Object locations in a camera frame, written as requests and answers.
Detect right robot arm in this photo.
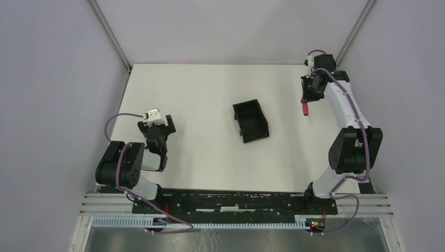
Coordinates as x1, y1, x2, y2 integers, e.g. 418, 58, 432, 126
302, 68, 383, 199

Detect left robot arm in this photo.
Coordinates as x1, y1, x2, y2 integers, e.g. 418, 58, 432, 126
95, 109, 176, 201

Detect black plastic bin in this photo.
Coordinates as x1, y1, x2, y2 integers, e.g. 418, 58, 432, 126
232, 99, 270, 144

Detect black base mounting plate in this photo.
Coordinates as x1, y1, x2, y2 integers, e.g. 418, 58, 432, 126
153, 188, 338, 225

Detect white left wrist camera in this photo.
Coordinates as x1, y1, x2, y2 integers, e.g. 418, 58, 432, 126
142, 108, 165, 127

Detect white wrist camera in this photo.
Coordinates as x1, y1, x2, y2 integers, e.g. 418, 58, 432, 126
304, 55, 314, 68
142, 108, 165, 127

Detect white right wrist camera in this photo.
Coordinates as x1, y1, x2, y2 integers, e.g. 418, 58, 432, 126
304, 55, 314, 68

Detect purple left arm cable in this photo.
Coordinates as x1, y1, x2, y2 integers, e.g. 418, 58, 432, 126
104, 113, 194, 235

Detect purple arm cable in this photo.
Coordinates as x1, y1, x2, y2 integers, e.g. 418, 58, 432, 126
306, 49, 371, 236
104, 113, 194, 235

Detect aluminium rail frame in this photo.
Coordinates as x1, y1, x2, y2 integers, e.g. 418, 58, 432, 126
80, 193, 394, 218

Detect right aluminium corner post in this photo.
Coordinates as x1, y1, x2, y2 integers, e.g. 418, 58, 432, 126
336, 0, 378, 65

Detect aluminium corner post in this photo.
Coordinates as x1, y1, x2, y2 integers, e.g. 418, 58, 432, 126
87, 0, 132, 74
336, 0, 378, 65

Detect white cable duct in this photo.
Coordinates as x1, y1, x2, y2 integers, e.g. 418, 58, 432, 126
91, 216, 309, 229

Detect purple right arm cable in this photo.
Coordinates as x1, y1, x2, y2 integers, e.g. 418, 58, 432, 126
306, 49, 371, 236

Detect left aluminium corner post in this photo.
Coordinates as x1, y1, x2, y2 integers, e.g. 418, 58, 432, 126
87, 0, 132, 74

